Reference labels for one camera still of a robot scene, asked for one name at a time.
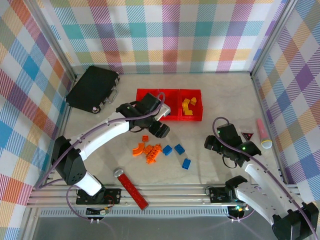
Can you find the orange square lego plate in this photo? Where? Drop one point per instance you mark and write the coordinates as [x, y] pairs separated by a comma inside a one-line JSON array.
[[145, 138]]

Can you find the orange curved lego piece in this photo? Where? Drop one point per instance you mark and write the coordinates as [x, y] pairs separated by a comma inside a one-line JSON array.
[[138, 150]]

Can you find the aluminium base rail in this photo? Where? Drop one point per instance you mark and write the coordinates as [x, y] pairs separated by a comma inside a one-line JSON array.
[[175, 195]]

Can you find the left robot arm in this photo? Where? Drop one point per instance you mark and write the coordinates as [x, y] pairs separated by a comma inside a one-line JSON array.
[[100, 132]]

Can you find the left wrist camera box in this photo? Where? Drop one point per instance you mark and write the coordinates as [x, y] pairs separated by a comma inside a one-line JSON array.
[[163, 111]]

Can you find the red glitter tube silver cap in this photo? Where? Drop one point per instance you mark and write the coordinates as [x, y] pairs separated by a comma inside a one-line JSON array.
[[131, 187]]

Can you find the pink marker pen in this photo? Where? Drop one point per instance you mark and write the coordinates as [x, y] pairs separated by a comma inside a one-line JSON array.
[[263, 132]]

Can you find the dark red triangle piece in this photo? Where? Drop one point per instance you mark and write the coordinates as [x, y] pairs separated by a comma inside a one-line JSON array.
[[247, 136]]

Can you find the orange long lego plate clips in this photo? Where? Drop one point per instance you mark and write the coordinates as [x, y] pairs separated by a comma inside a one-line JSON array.
[[153, 150]]

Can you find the black hard case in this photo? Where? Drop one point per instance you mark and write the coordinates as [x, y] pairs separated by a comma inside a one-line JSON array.
[[92, 87]]

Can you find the perforated metal strip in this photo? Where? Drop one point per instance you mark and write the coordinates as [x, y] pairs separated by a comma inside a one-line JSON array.
[[150, 212]]

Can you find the aluminium corner post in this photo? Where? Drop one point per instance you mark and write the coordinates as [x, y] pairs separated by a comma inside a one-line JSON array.
[[271, 37], [55, 42]]

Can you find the small controller board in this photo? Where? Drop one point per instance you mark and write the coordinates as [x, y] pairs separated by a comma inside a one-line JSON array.
[[238, 211], [97, 212]]

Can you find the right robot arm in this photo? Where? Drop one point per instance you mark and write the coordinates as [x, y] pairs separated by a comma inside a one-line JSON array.
[[257, 195]]

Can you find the blue lego brick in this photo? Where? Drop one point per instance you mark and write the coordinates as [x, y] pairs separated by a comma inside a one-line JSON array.
[[167, 149], [186, 163], [180, 148]]

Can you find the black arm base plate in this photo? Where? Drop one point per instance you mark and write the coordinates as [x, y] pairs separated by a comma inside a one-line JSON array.
[[217, 195], [112, 195]]

